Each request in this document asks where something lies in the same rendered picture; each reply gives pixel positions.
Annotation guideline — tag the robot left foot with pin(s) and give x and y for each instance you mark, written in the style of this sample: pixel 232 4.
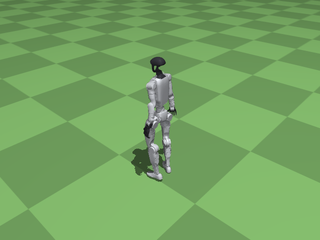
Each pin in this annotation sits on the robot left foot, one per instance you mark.
pixel 151 174

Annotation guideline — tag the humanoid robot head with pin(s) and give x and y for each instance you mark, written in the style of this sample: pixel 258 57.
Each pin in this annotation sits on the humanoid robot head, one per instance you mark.
pixel 158 61

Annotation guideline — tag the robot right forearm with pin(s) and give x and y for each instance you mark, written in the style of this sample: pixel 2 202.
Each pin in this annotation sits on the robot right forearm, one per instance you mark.
pixel 171 102

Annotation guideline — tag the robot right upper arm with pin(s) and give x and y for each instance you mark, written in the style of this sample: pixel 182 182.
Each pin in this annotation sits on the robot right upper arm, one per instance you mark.
pixel 170 84

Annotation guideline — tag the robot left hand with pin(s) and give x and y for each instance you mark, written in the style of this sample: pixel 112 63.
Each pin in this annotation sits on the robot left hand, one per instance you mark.
pixel 147 130

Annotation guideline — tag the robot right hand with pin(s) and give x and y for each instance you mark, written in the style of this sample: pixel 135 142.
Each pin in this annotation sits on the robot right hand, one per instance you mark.
pixel 174 112

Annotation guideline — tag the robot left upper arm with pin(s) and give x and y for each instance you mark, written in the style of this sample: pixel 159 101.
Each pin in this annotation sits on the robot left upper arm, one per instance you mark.
pixel 151 86

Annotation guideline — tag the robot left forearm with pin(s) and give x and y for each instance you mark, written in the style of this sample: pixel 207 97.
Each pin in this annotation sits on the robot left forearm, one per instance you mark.
pixel 151 114

